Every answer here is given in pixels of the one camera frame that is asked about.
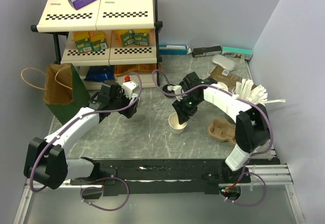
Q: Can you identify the white cup lid stack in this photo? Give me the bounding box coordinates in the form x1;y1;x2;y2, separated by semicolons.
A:
218;82;228;91

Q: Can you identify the teal flat box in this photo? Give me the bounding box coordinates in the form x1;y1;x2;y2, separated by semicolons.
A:
221;46;253;60

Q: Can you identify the white paper coffee cup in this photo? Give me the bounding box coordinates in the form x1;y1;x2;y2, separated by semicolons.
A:
168;112;187;135

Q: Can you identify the green yellow carton far left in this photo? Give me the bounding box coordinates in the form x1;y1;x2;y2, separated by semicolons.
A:
73;31;93;54

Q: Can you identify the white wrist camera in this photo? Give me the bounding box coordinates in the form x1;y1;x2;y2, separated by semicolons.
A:
121;76;139;101
175;85;186;102

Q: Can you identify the black cup lid stack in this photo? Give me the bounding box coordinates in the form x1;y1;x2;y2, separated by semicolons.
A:
162;84;177;98

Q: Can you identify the beige three-tier shelf rack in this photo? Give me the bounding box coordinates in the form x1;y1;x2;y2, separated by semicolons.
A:
30;0;163;79

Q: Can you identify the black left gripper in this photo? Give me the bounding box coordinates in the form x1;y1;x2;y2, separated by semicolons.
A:
109;85;139;118

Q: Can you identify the white oval pouch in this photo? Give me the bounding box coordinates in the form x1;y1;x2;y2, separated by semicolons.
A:
211;54;236;71

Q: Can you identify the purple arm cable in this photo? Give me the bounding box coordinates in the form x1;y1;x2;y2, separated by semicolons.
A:
29;73;143;211
151;69;274;206

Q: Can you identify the brown pulp cup carrier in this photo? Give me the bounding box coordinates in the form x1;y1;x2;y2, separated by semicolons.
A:
207;118;237;146

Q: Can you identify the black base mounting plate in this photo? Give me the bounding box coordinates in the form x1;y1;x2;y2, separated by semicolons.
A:
70;159;241;197

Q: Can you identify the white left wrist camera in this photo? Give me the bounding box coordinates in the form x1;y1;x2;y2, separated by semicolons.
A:
121;76;139;101

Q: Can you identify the brown green paper bag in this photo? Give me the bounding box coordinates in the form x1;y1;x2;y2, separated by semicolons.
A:
21;63;90;124

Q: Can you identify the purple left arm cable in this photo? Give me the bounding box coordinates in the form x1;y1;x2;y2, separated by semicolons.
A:
29;73;143;211

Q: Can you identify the brown kraft coffee pouch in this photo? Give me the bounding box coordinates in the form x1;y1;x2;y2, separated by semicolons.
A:
209;66;244;93

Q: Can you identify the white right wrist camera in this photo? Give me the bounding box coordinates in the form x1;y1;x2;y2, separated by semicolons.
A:
175;85;186;102

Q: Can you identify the blue flat box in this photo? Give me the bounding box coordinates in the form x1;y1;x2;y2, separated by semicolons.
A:
159;45;191;55

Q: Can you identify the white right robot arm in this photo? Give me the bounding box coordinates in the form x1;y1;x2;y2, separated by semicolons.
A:
167;72;271;183

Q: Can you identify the black flat box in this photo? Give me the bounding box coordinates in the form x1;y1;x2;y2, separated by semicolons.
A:
191;46;222;57

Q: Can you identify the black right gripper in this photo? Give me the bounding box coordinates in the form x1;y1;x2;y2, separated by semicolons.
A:
172;94;202;125

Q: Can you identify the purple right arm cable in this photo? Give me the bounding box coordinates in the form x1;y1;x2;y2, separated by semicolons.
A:
151;69;274;206

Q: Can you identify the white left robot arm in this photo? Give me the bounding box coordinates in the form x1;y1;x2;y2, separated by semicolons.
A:
23;81;142;189

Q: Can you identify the blue snack bag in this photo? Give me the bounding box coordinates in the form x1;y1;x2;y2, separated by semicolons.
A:
85;66;115;82

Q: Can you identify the aluminium rail frame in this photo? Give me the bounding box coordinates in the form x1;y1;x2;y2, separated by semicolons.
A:
14;165;305;223

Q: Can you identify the orange snack bag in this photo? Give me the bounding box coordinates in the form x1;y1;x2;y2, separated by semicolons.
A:
114;63;157;77

